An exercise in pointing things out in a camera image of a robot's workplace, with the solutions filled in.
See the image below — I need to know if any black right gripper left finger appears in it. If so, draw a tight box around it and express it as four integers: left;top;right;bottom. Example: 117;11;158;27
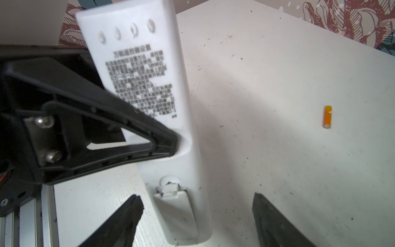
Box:
80;195;144;247

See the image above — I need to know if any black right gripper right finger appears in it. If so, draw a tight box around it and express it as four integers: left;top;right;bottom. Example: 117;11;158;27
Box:
252;193;315;247

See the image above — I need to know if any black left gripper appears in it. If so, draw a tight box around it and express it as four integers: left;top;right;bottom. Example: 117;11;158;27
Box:
1;45;178;216

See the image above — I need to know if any white battery cover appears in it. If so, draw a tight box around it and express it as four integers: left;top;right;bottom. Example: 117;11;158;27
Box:
153;183;199;246

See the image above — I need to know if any orange battery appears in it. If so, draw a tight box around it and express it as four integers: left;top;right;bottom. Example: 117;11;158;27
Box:
323;106;332;129

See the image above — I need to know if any white remote control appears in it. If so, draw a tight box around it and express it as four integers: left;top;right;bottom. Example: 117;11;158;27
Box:
77;1;213;246

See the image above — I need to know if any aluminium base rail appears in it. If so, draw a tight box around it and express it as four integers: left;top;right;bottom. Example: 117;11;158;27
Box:
1;185;60;247

